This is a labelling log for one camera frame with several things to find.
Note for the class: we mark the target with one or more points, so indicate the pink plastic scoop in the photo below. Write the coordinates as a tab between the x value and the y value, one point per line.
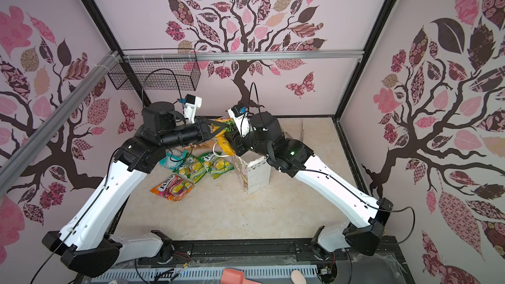
231	276

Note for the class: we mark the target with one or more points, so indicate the black wire basket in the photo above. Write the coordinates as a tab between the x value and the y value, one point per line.
156	69

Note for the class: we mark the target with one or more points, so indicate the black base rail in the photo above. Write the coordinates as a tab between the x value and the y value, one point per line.
387	265

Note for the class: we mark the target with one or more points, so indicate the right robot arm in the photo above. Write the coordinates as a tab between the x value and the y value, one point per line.
366	215

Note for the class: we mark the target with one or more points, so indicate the white patterned paper bag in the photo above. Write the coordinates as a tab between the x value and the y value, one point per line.
251	168

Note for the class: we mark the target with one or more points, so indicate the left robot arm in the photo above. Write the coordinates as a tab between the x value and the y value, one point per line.
85	245

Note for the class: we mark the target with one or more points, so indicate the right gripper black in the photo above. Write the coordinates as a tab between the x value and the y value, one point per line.
237	141

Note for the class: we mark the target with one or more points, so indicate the aluminium rail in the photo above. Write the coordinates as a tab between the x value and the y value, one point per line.
15	166
275	55

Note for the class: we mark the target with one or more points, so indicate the yellow snack packet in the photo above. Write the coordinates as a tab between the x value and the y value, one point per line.
221	139

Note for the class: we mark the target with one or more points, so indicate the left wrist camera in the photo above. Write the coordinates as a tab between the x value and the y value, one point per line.
190	105

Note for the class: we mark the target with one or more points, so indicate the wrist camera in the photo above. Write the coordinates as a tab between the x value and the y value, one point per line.
190	105
239	114

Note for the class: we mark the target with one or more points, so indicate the orange red snack packet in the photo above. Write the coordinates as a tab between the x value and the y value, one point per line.
175	188

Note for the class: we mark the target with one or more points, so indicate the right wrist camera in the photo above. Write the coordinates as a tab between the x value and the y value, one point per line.
239	114

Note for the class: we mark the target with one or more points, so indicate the teal snack packet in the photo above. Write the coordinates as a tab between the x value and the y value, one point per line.
173	159

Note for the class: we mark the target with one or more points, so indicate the white slotted cable duct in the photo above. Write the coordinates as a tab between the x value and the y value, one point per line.
271	274

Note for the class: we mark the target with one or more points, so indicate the green snack packet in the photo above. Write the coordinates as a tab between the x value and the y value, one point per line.
215	164
191	169

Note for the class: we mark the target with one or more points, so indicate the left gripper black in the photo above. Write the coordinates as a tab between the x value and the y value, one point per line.
202	125

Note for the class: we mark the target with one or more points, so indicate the beige round object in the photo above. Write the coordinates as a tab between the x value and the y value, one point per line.
297	277

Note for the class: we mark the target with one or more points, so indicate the aluminium rail back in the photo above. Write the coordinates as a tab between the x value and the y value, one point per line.
275	55

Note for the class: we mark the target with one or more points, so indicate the aluminium rail left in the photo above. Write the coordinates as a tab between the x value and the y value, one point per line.
15	166

